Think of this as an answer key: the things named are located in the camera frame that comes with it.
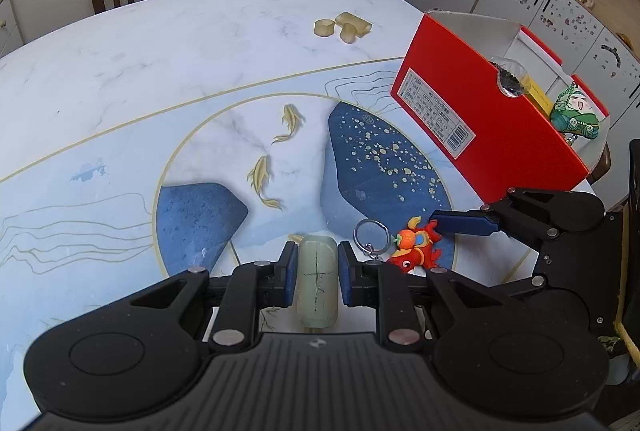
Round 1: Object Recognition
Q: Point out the red dragon keychain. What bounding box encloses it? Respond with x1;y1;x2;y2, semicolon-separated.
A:
352;217;442;274

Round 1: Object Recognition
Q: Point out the pale green soap bar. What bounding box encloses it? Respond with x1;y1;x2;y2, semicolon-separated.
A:
294;235;340;331

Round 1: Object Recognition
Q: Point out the green white plush charm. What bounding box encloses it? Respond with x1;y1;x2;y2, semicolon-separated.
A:
549;84;600;140

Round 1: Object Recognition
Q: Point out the yellow small box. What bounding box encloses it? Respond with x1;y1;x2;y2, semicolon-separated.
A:
521;75;554;117

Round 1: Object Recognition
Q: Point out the red white cardboard box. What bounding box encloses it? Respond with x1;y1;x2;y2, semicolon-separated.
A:
392;11;611;204

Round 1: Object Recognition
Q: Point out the beige rubber tube piece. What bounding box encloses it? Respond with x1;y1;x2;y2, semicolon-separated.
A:
335;12;372;44

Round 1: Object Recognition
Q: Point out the white sideboard cabinet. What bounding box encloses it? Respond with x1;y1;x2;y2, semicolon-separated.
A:
0;0;24;58

